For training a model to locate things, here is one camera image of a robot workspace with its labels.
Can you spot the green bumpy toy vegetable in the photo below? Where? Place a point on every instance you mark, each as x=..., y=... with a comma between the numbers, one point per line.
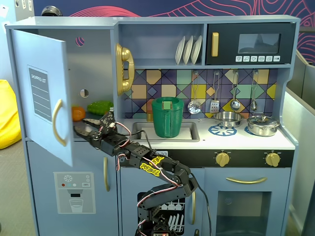
x=99, y=107

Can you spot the white toy plate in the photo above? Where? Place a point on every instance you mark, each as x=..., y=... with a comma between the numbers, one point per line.
x=179, y=50
x=197, y=49
x=188, y=50

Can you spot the yellow bean bag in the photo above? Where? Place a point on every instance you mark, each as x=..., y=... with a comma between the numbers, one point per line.
x=8, y=118

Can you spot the gold toy faucet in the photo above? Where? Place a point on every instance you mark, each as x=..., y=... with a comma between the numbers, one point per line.
x=149, y=117

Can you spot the orange toy fruit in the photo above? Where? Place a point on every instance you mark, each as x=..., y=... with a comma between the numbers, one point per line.
x=78, y=114

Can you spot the blue dishwasher door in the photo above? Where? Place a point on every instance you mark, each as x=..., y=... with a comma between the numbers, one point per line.
x=128, y=196

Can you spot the metal skimmer spoon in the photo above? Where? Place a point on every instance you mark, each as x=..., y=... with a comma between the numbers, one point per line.
x=194, y=107

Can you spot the grey locker with stickers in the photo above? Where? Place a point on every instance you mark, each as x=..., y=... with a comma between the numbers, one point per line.
x=21, y=11

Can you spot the metal slotted spatula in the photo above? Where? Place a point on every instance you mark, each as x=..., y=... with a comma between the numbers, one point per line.
x=214, y=106

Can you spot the blue oven door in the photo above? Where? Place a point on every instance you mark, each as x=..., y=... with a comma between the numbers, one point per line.
x=211, y=209

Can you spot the steel frying pan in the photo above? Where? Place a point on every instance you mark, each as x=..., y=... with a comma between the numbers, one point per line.
x=229, y=119

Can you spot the steel pot with lid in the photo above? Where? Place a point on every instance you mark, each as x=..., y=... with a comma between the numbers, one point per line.
x=262, y=126

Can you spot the blue toy kitchen unit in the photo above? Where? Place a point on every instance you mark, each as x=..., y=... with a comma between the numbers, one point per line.
x=73, y=22

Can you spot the metal ladle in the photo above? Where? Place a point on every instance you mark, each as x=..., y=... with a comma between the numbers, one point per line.
x=234, y=105

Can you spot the green plastic pitcher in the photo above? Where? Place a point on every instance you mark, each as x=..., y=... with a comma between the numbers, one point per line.
x=167, y=118

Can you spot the black toy microwave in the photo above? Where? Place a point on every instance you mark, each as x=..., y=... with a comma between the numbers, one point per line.
x=226, y=44

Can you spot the gold stove knob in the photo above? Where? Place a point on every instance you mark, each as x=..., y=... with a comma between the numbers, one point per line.
x=222, y=159
x=272, y=159

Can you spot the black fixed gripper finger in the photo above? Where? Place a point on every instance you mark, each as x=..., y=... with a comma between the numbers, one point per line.
x=85, y=134

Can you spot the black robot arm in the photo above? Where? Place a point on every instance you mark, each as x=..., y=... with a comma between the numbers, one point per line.
x=169, y=172

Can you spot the grey partition panel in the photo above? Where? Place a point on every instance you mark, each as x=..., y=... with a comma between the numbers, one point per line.
x=299, y=118

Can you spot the grey toy sink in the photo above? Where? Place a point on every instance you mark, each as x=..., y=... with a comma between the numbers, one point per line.
x=194, y=132

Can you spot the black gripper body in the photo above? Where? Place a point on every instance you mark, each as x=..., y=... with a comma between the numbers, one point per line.
x=96, y=135

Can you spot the gold toy telephone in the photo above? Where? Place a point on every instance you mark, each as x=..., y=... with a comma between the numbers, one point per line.
x=124, y=54

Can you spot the blue shopping list cabinet door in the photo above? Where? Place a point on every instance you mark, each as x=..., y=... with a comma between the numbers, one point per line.
x=24, y=110

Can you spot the blue ice dispenser fridge door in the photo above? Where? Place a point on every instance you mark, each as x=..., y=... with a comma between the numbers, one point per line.
x=39, y=162

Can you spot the black round helmet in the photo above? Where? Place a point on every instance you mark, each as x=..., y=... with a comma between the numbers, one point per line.
x=50, y=11

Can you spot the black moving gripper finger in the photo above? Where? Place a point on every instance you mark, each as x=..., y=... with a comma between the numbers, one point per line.
x=94, y=122

